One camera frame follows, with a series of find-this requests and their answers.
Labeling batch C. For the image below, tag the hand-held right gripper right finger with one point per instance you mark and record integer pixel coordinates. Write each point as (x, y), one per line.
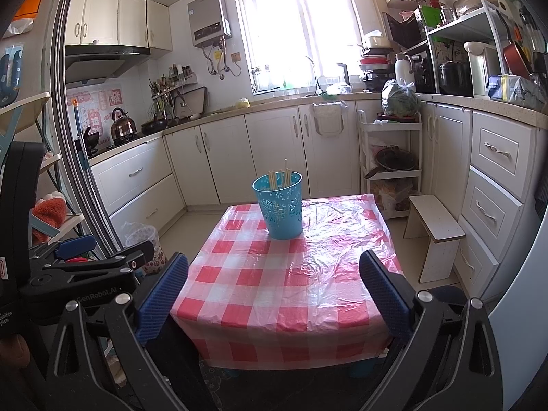
(385, 295)

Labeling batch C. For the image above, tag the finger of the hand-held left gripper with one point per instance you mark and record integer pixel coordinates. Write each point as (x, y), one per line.
(75, 247)
(107, 259)

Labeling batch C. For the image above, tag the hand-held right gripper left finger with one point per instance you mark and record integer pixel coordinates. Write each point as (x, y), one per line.
(162, 295)

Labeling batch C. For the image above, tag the turquoise perforated plastic basket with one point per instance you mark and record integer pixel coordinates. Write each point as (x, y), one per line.
(280, 218)

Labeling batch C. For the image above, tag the bunch of wooden chopsticks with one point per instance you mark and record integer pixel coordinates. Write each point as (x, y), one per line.
(272, 180)

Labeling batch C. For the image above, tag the orange plush toy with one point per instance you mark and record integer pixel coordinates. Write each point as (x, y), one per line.
(49, 216)

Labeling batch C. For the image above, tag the white step stool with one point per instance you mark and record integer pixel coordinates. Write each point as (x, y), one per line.
(436, 222)

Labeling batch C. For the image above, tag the pink checked plastic tablecloth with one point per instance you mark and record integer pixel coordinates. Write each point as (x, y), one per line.
(265, 274)

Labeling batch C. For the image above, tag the cream and blue shelf rack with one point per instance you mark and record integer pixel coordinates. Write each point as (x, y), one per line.
(25, 102)

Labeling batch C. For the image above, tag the steel kettle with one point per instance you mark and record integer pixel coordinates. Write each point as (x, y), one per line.
(123, 128)

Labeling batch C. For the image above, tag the dark wok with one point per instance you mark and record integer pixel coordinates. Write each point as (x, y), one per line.
(396, 160)

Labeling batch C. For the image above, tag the black frying pan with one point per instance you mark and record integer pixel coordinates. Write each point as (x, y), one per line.
(154, 126)

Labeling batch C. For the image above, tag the white kitchen trolley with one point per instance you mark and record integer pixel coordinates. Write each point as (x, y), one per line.
(364, 154)

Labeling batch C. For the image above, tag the dark range hood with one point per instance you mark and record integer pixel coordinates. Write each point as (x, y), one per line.
(98, 66)

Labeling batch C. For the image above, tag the white cutting board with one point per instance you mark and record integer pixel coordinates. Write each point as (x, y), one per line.
(192, 102)

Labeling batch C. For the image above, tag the cream kitchen base cabinets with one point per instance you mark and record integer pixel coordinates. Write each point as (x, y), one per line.
(269, 150)

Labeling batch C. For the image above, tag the white hanging door bin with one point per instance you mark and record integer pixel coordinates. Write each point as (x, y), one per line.
(329, 122)

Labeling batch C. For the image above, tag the bag of green vegetables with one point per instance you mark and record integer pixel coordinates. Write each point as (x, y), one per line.
(400, 100)

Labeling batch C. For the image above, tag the yellow cloth lump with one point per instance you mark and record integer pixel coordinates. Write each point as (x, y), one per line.
(242, 103)

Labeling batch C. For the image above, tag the clear plastic bag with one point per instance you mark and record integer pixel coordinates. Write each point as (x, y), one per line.
(339, 88)

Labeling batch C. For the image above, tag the orange and white bag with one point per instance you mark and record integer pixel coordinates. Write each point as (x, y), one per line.
(32, 0)

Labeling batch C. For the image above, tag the white thermos jug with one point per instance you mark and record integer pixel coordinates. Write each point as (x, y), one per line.
(403, 72)

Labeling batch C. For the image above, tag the curved steel faucet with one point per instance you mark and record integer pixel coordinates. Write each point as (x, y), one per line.
(317, 81)

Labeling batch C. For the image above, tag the black coffee machine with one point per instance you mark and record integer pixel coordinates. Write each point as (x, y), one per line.
(424, 72)

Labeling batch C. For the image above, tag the black rice cooker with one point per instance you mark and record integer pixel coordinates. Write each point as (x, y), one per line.
(454, 78)

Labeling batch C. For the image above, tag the stack of bowls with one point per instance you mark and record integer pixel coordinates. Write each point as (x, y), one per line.
(374, 62)

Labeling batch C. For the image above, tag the blue box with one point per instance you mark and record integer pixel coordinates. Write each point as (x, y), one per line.
(496, 87)

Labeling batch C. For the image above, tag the white electric water pot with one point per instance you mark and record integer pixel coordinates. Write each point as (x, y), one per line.
(481, 68)

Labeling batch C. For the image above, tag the grey plastic bag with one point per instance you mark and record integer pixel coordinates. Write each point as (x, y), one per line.
(531, 94)

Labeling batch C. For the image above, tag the black countertop appliance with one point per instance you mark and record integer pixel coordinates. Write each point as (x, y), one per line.
(404, 32)

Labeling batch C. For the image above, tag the red pan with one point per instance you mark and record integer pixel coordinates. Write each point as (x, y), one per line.
(516, 58)

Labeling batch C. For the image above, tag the bright kitchen window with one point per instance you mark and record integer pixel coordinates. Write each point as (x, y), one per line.
(299, 30)

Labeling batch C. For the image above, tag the white countertop shelf rack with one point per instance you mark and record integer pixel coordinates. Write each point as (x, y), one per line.
(458, 23)

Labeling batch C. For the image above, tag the green plastic board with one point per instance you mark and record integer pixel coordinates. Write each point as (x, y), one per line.
(430, 16)

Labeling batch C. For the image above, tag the pink wall decals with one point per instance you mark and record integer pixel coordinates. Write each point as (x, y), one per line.
(96, 115)

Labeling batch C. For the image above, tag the grey sliding door frame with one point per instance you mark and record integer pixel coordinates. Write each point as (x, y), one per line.
(62, 94)

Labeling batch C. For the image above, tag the wall utensil rack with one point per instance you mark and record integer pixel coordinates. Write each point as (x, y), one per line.
(171, 83)

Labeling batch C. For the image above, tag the grey wall water heater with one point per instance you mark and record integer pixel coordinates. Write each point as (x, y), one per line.
(207, 19)

